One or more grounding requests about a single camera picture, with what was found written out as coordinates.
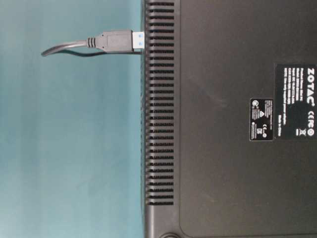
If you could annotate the black mini PC box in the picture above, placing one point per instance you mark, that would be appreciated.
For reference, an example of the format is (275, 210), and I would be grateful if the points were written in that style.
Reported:
(229, 119)

